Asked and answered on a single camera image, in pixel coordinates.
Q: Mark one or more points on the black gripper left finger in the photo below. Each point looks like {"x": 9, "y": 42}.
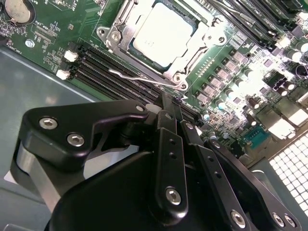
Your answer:
{"x": 101, "y": 113}

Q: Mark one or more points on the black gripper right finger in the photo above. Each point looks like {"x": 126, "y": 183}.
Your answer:
{"x": 207, "y": 163}

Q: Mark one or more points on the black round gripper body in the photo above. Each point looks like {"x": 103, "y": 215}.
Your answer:
{"x": 108, "y": 199}

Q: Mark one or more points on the metal locking lever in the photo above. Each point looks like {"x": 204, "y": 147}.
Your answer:
{"x": 240, "y": 16}
{"x": 134, "y": 78}

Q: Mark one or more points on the metal socket cover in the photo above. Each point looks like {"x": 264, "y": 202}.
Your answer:
{"x": 126, "y": 33}

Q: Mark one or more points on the silver-topped CPU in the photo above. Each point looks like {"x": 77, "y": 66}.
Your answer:
{"x": 166, "y": 31}

